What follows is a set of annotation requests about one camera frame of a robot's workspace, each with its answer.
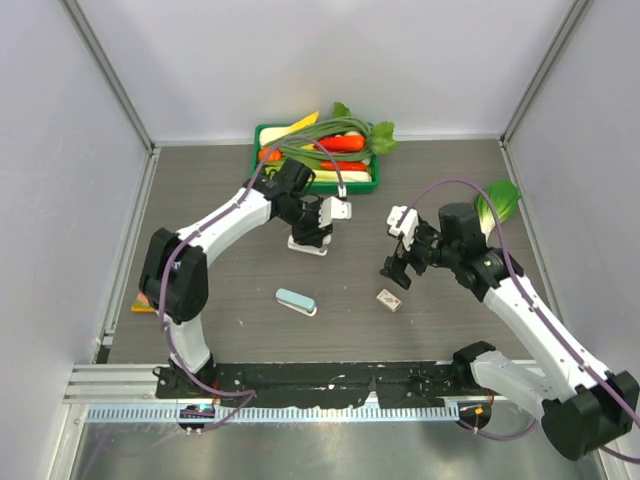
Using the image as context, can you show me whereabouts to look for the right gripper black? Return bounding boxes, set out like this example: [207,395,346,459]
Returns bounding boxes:
[380,221,460,289]

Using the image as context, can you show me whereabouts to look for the white stapler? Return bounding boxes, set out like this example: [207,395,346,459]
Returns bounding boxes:
[287,235,331,257]

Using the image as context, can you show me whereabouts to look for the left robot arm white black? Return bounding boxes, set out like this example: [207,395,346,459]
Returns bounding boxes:
[139,159,333,399]

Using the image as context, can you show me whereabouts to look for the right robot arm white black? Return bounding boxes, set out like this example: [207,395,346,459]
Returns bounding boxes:
[381,203,639,460]

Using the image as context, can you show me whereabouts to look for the small staple box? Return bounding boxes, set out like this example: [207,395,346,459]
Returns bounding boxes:
[376,289,402,312]

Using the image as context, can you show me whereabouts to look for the fake leek white green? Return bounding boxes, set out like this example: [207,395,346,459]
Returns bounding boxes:
[313,169,371,183]

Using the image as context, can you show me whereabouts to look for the fake small red chili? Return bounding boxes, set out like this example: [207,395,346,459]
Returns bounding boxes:
[320,161,368,172]

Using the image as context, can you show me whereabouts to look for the green plastic tray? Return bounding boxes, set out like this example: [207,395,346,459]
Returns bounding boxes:
[249,124,380,195]

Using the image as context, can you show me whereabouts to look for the fake orange carrot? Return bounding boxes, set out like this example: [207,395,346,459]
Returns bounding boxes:
[258,147,283,163]

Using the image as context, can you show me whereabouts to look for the fake red pepper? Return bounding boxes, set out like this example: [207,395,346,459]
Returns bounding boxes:
[318,135,367,153]

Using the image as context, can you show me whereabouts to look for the fake yellow corn leaf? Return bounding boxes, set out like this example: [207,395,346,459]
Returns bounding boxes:
[286,110,319,133]

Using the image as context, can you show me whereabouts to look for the fake green long beans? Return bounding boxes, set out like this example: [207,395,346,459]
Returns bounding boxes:
[262,116,375,162]

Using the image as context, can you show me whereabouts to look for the fake green lettuce leaf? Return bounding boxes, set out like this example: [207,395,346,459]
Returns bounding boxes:
[332,102,398,155]

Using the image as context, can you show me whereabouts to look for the fake bok choy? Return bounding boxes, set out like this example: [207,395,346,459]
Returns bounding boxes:
[476,179,521,239]

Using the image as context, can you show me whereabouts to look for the colourful candy bag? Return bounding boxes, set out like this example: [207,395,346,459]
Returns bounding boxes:
[130,292,155,314]

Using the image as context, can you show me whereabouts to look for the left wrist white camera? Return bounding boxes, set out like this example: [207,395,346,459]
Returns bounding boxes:
[318,196,352,228]

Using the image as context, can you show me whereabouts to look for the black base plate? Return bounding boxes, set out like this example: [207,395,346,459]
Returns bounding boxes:
[154,360,511,409]

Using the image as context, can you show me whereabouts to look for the slotted cable duct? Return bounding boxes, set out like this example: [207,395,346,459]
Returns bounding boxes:
[85,402,459,424]

